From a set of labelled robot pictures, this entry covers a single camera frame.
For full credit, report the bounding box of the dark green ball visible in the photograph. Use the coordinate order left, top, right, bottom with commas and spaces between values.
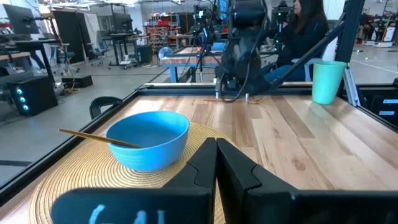
312, 60, 348, 105

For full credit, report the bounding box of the shelf with red bins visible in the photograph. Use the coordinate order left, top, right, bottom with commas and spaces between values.
143, 17, 182, 52

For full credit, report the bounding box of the white mobile base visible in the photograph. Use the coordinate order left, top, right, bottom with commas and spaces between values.
371, 12, 396, 49

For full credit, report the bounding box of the grey office chair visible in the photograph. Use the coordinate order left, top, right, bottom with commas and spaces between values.
88, 30, 113, 68
49, 42, 80, 75

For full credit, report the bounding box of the black floor box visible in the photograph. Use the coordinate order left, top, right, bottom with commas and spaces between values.
61, 74, 94, 89

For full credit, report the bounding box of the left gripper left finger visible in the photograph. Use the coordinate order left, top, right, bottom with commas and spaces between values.
50, 137, 218, 224

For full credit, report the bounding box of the blue bowl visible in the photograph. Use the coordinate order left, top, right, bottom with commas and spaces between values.
104, 110, 190, 172

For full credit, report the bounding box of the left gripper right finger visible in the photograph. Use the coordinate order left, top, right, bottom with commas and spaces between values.
216, 138, 398, 224

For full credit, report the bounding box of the person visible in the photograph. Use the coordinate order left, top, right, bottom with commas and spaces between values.
260, 0, 331, 83

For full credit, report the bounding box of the black metal table frame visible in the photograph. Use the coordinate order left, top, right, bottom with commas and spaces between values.
0, 0, 398, 208

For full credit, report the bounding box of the yellow cable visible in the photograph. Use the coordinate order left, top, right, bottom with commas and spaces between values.
60, 37, 81, 95

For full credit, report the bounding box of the silver metal bracket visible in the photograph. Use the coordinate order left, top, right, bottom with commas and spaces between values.
343, 63, 358, 106

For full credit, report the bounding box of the black computer monitor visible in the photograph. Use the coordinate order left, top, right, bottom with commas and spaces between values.
2, 3, 40, 35
111, 12, 134, 34

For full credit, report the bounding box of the black office desk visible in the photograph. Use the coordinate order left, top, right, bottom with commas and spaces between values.
0, 39, 60, 82
101, 32, 150, 68

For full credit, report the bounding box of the round woven placemat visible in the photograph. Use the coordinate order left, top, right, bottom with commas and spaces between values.
29, 121, 237, 224

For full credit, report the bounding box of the black partition panel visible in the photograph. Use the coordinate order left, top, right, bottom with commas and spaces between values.
52, 9, 91, 63

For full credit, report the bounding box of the blue lit screen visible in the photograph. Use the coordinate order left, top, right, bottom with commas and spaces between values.
217, 0, 230, 21

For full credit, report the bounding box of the wooden chopstick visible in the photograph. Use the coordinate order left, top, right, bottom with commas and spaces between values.
58, 128, 143, 149

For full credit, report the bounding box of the blue-framed wooden table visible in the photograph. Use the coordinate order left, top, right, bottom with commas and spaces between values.
160, 46, 226, 83

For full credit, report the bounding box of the black box with blue labels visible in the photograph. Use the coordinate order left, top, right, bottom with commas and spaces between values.
369, 95, 398, 127

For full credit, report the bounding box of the black lit computer tower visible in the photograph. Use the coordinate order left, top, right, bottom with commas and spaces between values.
6, 75, 59, 117

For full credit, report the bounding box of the black camera tripod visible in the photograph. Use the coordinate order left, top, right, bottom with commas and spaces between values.
192, 0, 210, 82

